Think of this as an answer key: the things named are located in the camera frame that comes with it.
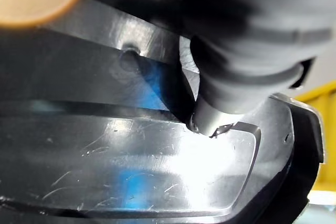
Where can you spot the yellow shelf unit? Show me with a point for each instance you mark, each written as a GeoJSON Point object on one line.
{"type": "Point", "coordinates": [325, 94]}

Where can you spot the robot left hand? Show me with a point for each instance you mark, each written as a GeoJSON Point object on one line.
{"type": "Point", "coordinates": [249, 24]}

